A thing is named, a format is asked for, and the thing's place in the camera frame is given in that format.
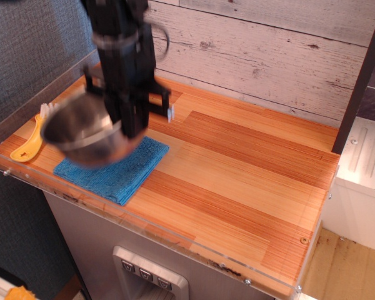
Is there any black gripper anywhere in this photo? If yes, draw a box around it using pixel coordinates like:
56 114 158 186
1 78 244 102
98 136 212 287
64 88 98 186
82 37 176 140

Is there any steel bowl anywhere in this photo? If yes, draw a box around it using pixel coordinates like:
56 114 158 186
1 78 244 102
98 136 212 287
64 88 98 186
41 92 146 168

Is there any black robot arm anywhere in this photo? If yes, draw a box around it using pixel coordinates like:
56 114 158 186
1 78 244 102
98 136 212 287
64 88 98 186
82 1 174 139

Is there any blue cloth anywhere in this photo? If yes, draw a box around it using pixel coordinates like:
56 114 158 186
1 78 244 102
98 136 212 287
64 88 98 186
54 137 169 206

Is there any yellow scrub brush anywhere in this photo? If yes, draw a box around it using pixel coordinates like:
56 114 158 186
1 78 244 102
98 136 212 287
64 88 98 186
10 102 58 163

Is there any clear acrylic table guard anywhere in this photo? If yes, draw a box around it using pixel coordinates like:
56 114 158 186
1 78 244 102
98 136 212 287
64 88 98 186
0 52 339 299

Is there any grey toy fridge cabinet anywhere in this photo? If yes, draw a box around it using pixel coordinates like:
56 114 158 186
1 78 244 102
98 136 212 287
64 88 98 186
44 192 270 299

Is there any silver dispenser panel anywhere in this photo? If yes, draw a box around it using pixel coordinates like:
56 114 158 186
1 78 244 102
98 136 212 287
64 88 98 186
112 246 189 299

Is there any yellow object bottom left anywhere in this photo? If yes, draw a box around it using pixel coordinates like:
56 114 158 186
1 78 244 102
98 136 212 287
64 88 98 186
4 286 37 300

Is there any white toy sink unit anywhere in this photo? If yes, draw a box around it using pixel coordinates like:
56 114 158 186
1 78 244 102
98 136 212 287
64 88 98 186
321 117 375 250

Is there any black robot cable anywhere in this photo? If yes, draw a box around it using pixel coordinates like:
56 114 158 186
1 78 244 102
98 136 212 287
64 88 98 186
149 23 170 62

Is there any dark right frame post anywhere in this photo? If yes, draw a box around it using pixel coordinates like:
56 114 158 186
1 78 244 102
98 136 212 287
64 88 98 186
332 30 375 154

